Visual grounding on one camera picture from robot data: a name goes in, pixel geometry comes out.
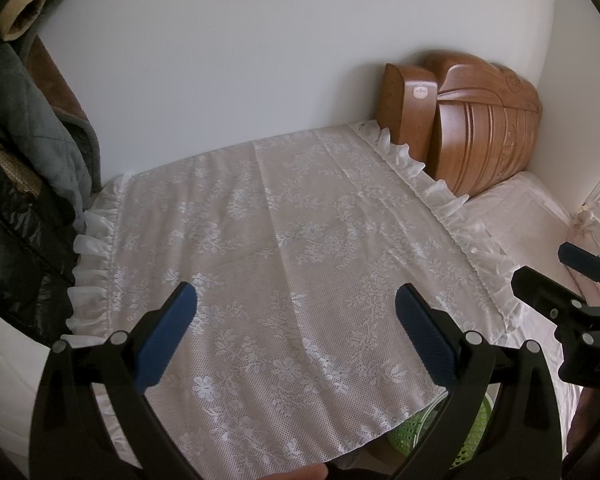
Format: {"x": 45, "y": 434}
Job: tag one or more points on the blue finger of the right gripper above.
{"x": 557, "y": 303}
{"x": 584, "y": 268}

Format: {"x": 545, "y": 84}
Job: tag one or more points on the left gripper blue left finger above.
{"x": 129, "y": 363}

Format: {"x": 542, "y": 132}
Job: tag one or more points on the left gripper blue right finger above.
{"x": 462, "y": 363}

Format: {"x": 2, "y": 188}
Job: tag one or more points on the white folded pillow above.
{"x": 585, "y": 228}

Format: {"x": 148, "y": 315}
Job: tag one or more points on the white bed mattress sheet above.
{"x": 530, "y": 225}

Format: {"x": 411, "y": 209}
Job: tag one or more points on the green plastic waste basket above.
{"x": 411, "y": 434}

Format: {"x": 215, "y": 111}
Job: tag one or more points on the white lace table cloth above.
{"x": 296, "y": 246}

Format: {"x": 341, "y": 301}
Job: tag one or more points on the wooden bed headboard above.
{"x": 472, "y": 123}

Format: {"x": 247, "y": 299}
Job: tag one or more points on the grey hanging jacket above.
{"x": 65, "y": 154}

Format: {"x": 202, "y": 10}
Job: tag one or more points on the brown hanging garment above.
{"x": 49, "y": 80}

